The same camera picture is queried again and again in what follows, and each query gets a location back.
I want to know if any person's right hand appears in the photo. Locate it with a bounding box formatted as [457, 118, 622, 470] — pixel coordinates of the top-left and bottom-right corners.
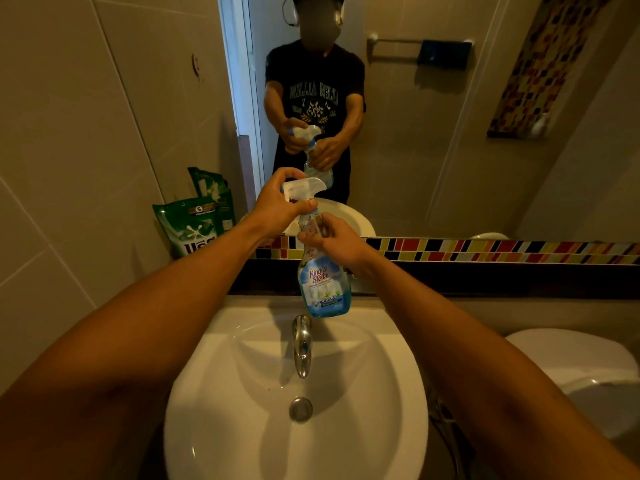
[297, 213, 376, 278]

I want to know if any person's left hand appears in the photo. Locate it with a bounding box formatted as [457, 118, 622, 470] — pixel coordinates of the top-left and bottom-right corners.
[245, 167, 319, 241]

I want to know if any white spray trigger head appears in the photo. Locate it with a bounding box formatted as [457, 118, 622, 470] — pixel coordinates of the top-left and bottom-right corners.
[281, 176, 329, 215]

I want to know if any clear spray bottle blue label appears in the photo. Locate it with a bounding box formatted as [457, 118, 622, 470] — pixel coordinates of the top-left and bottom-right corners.
[296, 209, 353, 319]

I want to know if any green detergent refill pouch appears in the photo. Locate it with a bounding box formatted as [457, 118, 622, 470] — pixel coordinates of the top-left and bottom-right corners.
[152, 195, 223, 259]

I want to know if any person's left forearm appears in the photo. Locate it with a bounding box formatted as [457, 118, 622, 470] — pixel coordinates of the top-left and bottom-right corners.
[0, 219, 273, 480]

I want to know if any person's right forearm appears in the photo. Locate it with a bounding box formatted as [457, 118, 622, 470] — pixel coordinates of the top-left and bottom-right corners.
[359, 254, 640, 480]

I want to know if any chrome faucet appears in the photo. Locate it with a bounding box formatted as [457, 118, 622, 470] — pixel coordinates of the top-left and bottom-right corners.
[291, 314, 313, 379]

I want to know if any colourful mosaic tile strip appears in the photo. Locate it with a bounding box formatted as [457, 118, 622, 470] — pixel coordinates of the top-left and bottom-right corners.
[252, 235, 640, 267]

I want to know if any white ceramic sink basin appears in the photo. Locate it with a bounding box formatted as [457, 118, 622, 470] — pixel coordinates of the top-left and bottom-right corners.
[163, 294, 429, 480]

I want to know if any black stone ledge shelf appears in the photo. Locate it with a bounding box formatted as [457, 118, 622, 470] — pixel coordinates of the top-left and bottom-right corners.
[227, 259, 640, 299]

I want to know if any chrome sink drain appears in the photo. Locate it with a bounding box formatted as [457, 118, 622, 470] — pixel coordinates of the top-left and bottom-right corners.
[288, 396, 315, 424]

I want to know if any white toilet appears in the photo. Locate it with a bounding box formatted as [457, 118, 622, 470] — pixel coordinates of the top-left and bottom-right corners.
[505, 328, 640, 441]

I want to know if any large wall mirror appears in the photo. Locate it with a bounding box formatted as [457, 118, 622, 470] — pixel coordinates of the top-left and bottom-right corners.
[89, 0, 640, 243]

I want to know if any bidet sprayer with hose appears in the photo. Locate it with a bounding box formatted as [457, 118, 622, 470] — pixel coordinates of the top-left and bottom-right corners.
[427, 389, 473, 480]

